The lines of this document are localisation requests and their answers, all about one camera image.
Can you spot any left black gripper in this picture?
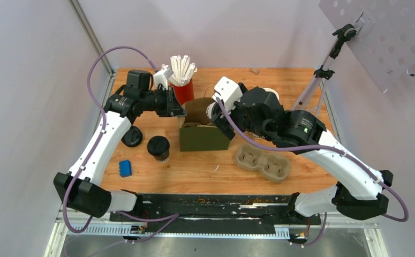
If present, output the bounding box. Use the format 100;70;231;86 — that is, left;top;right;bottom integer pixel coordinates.
141;86;188;118

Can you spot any white paper cup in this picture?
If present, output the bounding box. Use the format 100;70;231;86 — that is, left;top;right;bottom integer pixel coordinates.
206;102;217;121

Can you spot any green paper bag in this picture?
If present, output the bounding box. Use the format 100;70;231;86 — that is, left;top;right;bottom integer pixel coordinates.
178;95;231;152

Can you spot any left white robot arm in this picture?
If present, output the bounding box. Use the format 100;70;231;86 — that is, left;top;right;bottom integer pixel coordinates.
54;68;186;221

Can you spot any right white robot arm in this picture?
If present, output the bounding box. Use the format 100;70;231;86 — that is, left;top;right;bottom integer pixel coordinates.
207;77;393;224

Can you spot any red cup holder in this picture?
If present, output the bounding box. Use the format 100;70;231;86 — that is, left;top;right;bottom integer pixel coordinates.
171;79;194;105

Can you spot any white wrapped straws bundle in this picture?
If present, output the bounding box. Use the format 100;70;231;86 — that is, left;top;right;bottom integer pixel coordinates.
161;55;198;87

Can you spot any stack of black lids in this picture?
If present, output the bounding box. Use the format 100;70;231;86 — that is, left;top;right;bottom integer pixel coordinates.
121;126;143;147

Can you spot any stack of white paper cups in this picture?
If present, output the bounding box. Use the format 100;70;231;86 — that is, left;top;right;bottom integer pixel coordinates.
263;87;280;101

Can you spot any brown cardboard cup carrier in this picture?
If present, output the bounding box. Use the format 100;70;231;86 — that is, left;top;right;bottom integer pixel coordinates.
235;143;291;183

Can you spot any blue toy brick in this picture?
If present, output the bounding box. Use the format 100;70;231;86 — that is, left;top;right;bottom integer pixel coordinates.
119;160;132;178

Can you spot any grey tripod stand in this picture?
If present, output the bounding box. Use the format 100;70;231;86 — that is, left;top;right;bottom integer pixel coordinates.
291;24;361;117

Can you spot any grey perforated panel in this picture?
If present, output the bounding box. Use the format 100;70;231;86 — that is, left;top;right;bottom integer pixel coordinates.
319;0;415;93

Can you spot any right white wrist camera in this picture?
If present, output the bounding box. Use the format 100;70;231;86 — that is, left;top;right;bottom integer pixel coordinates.
212;76;243;113

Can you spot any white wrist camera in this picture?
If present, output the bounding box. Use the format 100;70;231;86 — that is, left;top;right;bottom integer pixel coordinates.
153;65;173;90
212;76;243;113

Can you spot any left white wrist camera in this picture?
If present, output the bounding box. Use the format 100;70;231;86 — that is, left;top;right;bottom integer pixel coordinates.
153;65;173;90

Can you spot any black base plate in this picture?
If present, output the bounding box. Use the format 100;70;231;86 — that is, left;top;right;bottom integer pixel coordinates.
129;194;321;235

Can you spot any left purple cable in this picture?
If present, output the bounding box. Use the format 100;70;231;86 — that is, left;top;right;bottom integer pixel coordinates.
62;46;180;245

